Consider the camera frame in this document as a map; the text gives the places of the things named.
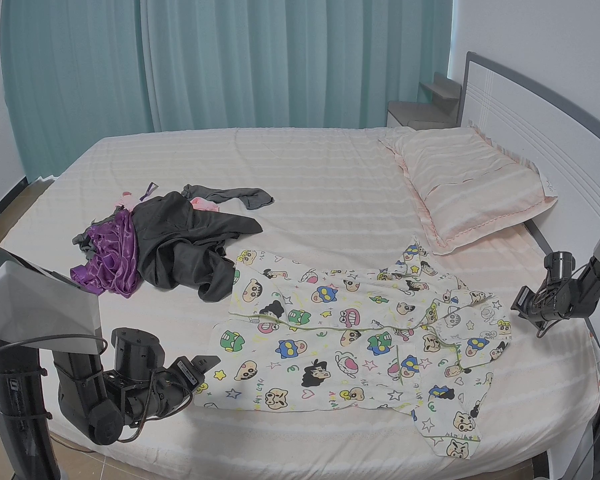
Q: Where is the pink garment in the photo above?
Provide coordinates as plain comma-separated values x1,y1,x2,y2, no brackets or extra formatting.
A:
114,191,222,214

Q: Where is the dark grey thin garment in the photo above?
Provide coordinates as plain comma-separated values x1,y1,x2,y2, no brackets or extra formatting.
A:
181,183,275,211

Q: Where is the purple satin garment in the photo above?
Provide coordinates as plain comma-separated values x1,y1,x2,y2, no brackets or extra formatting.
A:
70,182,160,299

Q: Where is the pink striped pillow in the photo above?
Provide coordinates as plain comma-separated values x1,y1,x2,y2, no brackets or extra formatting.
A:
378,123,560,256

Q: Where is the bed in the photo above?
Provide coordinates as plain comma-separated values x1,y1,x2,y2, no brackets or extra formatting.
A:
0,50,600,480

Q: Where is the grey bedside table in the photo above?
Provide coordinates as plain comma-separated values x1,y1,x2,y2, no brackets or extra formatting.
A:
386,72,463,130

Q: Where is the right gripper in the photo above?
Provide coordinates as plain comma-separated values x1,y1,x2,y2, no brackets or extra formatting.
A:
510,288,551,325

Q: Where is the white printed pyjama top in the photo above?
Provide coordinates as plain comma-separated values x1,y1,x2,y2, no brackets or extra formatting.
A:
194,235,515,461

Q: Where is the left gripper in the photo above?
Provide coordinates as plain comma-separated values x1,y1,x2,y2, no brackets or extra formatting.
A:
125,353,220,420

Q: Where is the blue-green curtain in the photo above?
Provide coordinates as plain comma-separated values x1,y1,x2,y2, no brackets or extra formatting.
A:
140,0,456,131
0,0,156,181

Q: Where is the black garment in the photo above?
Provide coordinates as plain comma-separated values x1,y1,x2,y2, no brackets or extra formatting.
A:
132,191,263,301

